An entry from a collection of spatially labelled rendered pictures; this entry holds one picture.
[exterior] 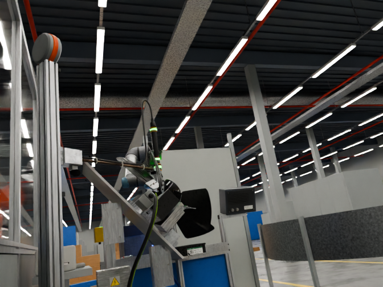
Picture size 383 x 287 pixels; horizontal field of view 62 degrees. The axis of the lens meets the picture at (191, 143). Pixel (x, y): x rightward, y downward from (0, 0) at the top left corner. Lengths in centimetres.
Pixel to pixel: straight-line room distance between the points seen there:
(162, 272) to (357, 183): 1031
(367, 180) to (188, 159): 875
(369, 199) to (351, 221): 868
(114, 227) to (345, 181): 1014
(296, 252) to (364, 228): 74
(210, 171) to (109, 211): 254
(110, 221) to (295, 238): 224
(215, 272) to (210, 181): 184
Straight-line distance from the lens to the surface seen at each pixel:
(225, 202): 245
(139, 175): 189
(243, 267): 414
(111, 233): 170
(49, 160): 147
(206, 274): 240
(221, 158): 421
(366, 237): 318
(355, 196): 1151
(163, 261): 174
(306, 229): 339
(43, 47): 171
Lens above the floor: 92
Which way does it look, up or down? 16 degrees up
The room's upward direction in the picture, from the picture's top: 9 degrees counter-clockwise
